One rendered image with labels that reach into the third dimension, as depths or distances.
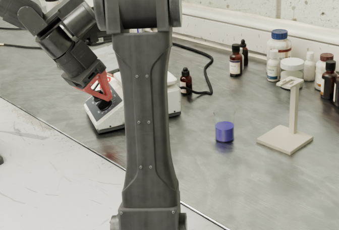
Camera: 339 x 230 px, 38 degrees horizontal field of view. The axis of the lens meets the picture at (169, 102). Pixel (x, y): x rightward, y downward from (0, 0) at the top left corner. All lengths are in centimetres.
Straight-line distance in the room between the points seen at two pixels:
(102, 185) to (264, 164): 30
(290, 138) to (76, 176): 42
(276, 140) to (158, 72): 51
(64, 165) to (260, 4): 77
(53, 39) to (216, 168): 40
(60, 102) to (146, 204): 74
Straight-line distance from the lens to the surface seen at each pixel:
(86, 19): 97
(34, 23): 96
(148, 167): 54
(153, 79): 52
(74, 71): 101
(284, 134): 101
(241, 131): 103
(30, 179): 95
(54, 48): 98
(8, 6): 96
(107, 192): 87
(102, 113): 106
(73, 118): 116
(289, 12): 140
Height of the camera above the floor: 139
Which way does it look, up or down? 25 degrees down
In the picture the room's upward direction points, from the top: 4 degrees counter-clockwise
